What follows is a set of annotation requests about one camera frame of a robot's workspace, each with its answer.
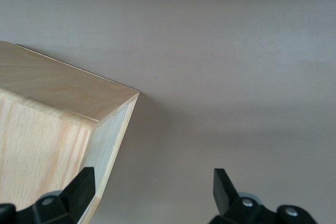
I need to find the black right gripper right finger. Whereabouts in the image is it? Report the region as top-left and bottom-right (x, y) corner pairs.
(208, 168), (319, 224)

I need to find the light wooden drawer cabinet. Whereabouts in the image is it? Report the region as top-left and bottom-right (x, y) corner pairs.
(0, 40), (140, 224)

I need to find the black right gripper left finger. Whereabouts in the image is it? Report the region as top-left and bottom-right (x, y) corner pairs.
(0, 166), (96, 224)

